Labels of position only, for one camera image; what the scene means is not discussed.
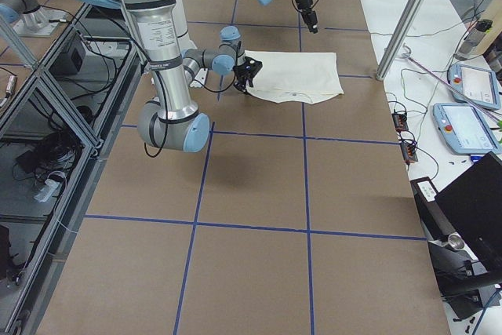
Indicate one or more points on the aluminium frame rack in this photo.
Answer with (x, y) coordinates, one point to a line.
(56, 133)

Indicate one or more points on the aluminium frame post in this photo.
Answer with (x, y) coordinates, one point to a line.
(404, 24)

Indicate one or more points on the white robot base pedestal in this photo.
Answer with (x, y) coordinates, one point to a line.
(184, 39)

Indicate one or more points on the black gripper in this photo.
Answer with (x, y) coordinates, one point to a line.
(241, 74)
(305, 4)

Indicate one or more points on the small electronics board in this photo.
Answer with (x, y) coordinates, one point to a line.
(400, 121)
(409, 151)

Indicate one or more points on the far blue teach pendant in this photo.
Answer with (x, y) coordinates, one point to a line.
(475, 83)

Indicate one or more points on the near blue teach pendant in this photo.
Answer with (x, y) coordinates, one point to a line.
(464, 129)

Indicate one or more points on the cream long-sleeve shirt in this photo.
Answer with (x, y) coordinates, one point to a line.
(308, 78)

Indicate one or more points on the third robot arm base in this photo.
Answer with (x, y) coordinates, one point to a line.
(30, 19)

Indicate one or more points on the blue teach pendant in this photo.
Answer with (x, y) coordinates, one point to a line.
(464, 129)
(475, 83)

